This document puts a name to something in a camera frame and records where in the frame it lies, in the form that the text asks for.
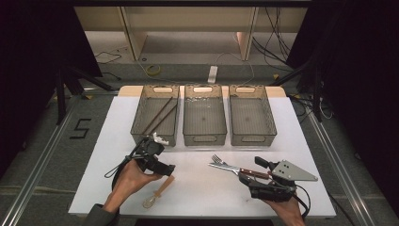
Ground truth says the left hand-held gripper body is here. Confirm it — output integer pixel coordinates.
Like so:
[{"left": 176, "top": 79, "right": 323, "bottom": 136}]
[{"left": 134, "top": 132, "right": 170, "bottom": 173}]

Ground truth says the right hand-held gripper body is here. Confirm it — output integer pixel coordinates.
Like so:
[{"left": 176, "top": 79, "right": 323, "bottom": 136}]
[{"left": 247, "top": 159, "right": 319, "bottom": 203}]

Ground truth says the wooden handled knife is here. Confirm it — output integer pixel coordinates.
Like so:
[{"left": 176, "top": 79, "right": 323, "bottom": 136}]
[{"left": 208, "top": 162, "right": 272, "bottom": 181}]

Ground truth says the wooden handled spoon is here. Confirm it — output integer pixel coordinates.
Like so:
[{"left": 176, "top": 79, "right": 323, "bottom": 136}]
[{"left": 142, "top": 175, "right": 176, "bottom": 210}]

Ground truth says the grey transparent plastic bin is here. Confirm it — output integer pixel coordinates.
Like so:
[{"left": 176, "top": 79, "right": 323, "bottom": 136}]
[
  {"left": 130, "top": 84, "right": 181, "bottom": 148},
  {"left": 229, "top": 84, "right": 279, "bottom": 147},
  {"left": 182, "top": 84, "right": 228, "bottom": 147}
]

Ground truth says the silver metal fork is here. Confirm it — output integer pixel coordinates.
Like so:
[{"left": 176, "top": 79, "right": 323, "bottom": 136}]
[{"left": 211, "top": 153, "right": 239, "bottom": 172}]

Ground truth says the person's left hand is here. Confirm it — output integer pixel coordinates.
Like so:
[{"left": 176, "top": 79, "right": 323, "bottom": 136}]
[{"left": 112, "top": 159, "right": 164, "bottom": 202}]

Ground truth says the person's right hand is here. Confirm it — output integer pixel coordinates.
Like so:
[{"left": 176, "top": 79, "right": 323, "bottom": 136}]
[{"left": 263, "top": 197, "right": 307, "bottom": 226}]

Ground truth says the black metal stand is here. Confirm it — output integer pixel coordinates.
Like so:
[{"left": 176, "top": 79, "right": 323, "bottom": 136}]
[{"left": 269, "top": 59, "right": 324, "bottom": 123}]

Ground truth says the yellow tape roll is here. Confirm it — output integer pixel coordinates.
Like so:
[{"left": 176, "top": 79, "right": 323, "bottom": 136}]
[{"left": 146, "top": 64, "right": 162, "bottom": 76}]

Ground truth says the white power strip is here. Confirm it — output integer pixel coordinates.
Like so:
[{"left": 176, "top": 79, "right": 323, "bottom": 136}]
[{"left": 207, "top": 65, "right": 218, "bottom": 85}]

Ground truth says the black tripod stand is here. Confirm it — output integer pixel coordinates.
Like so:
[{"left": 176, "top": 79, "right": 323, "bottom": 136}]
[{"left": 55, "top": 64, "right": 116, "bottom": 126}]

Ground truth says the black curtain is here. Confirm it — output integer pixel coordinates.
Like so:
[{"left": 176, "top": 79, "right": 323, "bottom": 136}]
[
  {"left": 0, "top": 0, "right": 103, "bottom": 180},
  {"left": 286, "top": 0, "right": 399, "bottom": 218}
]

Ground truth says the beige wooden shelf unit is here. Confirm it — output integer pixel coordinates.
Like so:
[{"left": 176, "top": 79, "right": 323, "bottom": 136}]
[{"left": 73, "top": 6, "right": 309, "bottom": 62}]

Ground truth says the left hand-held gripper black cable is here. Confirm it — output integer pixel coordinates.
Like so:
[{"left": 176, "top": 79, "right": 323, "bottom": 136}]
[{"left": 104, "top": 139, "right": 147, "bottom": 218}]

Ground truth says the hand-held gripper black cable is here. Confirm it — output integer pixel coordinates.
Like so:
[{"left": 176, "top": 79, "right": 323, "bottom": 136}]
[
  {"left": 291, "top": 184, "right": 312, "bottom": 220},
  {"left": 104, "top": 139, "right": 147, "bottom": 218}
]

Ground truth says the right hand-held gripper black cable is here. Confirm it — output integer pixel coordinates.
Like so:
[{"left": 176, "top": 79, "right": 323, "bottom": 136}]
[{"left": 291, "top": 184, "right": 312, "bottom": 220}]

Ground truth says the long aluminium floor rail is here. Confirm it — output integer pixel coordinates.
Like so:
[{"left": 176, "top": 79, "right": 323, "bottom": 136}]
[
  {"left": 0, "top": 93, "right": 83, "bottom": 226},
  {"left": 307, "top": 111, "right": 379, "bottom": 226}
]

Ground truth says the black and white cable tangle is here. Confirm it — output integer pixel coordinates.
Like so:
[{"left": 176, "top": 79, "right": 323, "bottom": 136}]
[{"left": 289, "top": 93, "right": 334, "bottom": 124}]

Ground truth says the short aluminium floor rail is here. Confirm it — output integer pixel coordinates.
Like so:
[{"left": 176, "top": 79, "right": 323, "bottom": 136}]
[{"left": 83, "top": 88, "right": 120, "bottom": 96}]

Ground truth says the thin black floor cable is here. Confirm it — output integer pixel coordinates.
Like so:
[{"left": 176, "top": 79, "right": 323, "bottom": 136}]
[{"left": 93, "top": 51, "right": 122, "bottom": 65}]

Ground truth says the hanging black cable bundle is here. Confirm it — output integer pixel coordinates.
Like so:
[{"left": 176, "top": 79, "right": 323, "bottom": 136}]
[{"left": 252, "top": 7, "right": 293, "bottom": 72}]

